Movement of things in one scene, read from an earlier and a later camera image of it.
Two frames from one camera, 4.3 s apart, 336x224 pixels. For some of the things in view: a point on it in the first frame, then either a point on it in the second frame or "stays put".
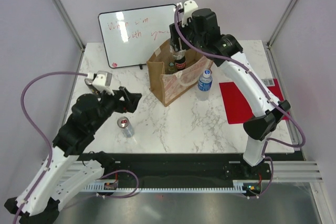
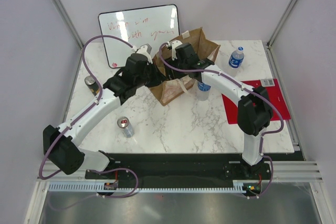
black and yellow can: (88, 82) stays put
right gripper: (174, 37) -> (177, 74)
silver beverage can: (123, 123) stays put
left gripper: (131, 102) -> (158, 77)
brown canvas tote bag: (166, 86) stays put
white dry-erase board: (131, 36) stays put
